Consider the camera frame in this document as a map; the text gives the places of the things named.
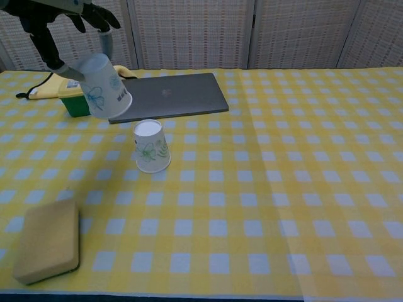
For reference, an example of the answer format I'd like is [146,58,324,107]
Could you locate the yellow sponge block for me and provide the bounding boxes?
[11,199,81,286]

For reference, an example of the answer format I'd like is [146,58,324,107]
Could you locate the woven bamboo screen panel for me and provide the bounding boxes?
[0,0,140,72]
[127,0,256,70]
[247,0,363,70]
[336,0,403,69]

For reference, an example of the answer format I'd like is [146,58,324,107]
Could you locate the grey closed laptop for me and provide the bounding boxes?
[108,72,230,125]

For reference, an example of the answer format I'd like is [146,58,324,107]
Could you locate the yellow towel black trim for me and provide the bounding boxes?
[16,65,138,101]

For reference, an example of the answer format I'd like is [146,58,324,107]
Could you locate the white paper cup floral print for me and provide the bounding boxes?
[67,52,133,120]
[132,119,172,175]

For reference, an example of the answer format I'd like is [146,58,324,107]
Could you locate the green container yellow lid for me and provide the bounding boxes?
[57,77,93,118]

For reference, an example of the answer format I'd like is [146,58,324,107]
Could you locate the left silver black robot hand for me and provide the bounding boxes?
[0,0,122,81]

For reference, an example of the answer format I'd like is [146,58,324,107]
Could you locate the yellow white checkered tablecloth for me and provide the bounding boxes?
[0,69,305,300]
[238,67,403,302]

